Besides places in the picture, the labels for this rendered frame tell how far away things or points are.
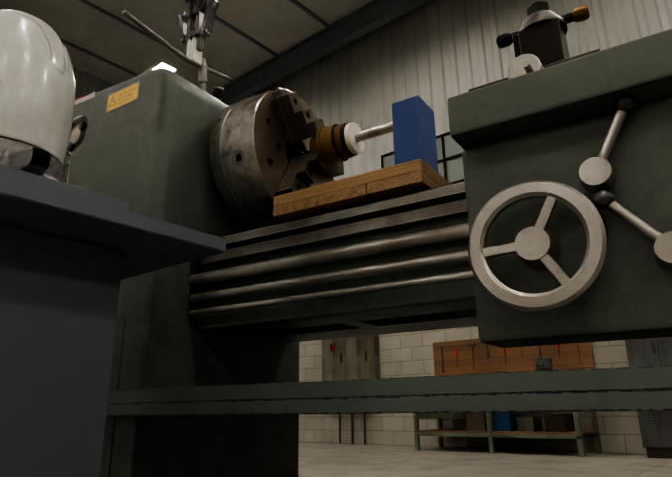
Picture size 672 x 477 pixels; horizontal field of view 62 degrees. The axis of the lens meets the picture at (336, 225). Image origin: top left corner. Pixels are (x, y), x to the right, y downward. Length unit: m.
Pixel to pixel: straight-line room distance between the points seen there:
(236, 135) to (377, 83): 9.48
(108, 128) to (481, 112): 0.89
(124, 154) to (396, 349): 7.88
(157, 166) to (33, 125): 0.41
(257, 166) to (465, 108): 0.53
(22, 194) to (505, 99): 0.56
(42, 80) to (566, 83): 0.68
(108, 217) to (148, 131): 0.59
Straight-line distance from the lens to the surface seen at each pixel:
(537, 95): 0.75
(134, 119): 1.32
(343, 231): 0.97
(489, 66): 9.50
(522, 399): 0.67
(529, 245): 0.69
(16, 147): 0.82
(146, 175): 1.21
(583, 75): 0.75
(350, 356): 9.14
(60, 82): 0.89
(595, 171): 0.71
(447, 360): 8.40
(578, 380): 0.66
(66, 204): 0.66
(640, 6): 8.98
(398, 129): 1.13
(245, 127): 1.21
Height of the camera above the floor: 0.53
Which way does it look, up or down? 18 degrees up
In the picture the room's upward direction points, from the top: 1 degrees counter-clockwise
